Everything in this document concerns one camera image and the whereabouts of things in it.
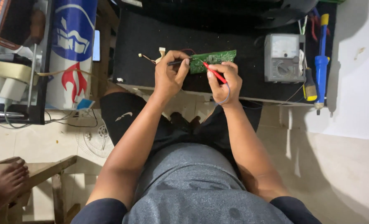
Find person's right hand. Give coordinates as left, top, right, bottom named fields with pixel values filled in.
left=206, top=61, right=244, bottom=108

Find person's left hand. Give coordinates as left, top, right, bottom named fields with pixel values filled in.
left=153, top=50, right=192, bottom=100

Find black multimeter probe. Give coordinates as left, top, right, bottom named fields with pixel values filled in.
left=167, top=58, right=194, bottom=66

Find red multimeter probe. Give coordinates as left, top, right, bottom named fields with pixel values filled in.
left=202, top=61, right=228, bottom=85

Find green circuit board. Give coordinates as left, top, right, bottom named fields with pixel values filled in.
left=189, top=50, right=237, bottom=75

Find black table mat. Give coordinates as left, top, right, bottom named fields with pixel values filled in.
left=112, top=2, right=337, bottom=107

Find black shorts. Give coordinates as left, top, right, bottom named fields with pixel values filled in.
left=99, top=91, right=263, bottom=176

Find grey analog multimeter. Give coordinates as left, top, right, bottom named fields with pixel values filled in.
left=264, top=33, right=306, bottom=83

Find phone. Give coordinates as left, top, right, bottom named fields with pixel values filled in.
left=92, top=30, right=101, bottom=62

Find large black object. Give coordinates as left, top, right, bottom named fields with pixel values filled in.
left=140, top=0, right=319, bottom=30

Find yellow black screwdriver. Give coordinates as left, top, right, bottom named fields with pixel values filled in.
left=302, top=67, right=318, bottom=102

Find white fan guard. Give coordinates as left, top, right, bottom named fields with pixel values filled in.
left=75, top=124, right=115, bottom=159

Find blue white printed cylinder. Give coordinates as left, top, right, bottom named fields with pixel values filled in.
left=45, top=0, right=98, bottom=110

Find grey shirt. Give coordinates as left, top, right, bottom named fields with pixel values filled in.
left=71, top=142, right=323, bottom=224

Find black shelf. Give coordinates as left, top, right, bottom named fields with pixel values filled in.
left=0, top=0, right=55, bottom=125

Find wooden stool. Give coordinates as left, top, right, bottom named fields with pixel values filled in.
left=0, top=155, right=81, bottom=224

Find beige tape roll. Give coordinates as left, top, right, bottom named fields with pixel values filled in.
left=0, top=59, right=33, bottom=84

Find black orange speaker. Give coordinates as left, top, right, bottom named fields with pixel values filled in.
left=0, top=0, right=47, bottom=51

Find blue probe wire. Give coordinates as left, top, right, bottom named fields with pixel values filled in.
left=214, top=83, right=231, bottom=106

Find white connector with wires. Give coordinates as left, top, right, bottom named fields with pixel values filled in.
left=138, top=47, right=166, bottom=65

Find black cable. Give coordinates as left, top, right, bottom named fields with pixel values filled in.
left=44, top=108, right=99, bottom=128

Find red handled pliers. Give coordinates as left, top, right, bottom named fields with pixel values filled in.
left=308, top=14, right=332, bottom=42

